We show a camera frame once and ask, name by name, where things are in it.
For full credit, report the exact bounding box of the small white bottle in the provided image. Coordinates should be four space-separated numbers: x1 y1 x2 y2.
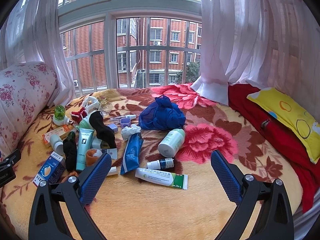
49 134 64 155

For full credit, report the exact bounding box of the teal cosmetic tube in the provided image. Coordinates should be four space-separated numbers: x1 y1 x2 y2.
76 128 94 172

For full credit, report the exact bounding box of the white tissue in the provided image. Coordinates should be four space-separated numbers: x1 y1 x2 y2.
121 124 141 141

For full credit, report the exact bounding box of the blue white medicine box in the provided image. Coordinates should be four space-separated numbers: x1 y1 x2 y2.
33 152 66 187

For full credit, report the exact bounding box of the red blanket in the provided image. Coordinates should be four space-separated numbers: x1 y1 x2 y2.
228 83 319 213

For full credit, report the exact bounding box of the dark green black sock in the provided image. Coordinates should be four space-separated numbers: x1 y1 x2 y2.
63 131 77 172

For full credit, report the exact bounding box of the orange white medicine box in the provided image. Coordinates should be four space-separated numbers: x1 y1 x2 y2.
42 125 72 147

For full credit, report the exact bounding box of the green ball white toy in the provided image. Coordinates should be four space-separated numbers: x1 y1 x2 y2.
53 105 69 126

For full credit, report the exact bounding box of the floral orange bed blanket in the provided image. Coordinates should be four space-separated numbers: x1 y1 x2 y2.
1 83 304 240

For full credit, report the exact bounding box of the orange white round container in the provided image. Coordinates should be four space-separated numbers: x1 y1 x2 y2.
86 149 103 166

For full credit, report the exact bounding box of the floral pink pillow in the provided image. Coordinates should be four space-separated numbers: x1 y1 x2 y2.
0 62 57 159

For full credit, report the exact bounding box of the red white fabric pouch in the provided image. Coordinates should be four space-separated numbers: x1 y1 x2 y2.
71 107 88 124

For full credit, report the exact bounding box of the light green bottle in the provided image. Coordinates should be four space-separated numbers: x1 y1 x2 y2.
79 115 93 129

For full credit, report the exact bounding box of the white blue small box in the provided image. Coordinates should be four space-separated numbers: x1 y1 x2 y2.
101 148 118 160

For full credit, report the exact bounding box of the yellow patterned pillow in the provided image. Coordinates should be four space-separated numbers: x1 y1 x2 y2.
247 87 319 164

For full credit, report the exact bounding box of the white green ointment tube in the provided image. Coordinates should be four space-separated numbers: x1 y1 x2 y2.
135 168 188 190

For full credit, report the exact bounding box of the blue foil packet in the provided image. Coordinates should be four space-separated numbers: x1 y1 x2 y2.
120 133 144 175

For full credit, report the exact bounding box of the small dark dropper bottle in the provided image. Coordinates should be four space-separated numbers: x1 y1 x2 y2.
147 158 174 170

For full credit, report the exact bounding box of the small purple plastic cup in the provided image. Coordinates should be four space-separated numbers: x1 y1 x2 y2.
120 118 131 129

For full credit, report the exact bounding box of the white green plastic bottle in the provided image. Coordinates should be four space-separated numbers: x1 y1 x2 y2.
158 128 185 158

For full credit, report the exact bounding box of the clear syringe applicator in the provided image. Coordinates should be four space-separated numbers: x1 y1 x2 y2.
110 114 137 121

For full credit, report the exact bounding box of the left sheer pink curtain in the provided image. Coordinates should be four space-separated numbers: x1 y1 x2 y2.
1 0 75 106

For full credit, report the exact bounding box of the sheer pink curtain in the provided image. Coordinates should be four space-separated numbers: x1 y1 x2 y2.
192 0 319 119
1 0 75 106

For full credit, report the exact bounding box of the blue crumpled cloth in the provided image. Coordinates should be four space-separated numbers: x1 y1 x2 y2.
139 95 186 131

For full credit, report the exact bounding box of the right sheer pink curtain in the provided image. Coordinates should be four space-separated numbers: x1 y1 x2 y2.
192 0 319 119

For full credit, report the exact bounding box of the window frame with bars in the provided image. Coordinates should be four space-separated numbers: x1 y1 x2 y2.
58 0 202 96

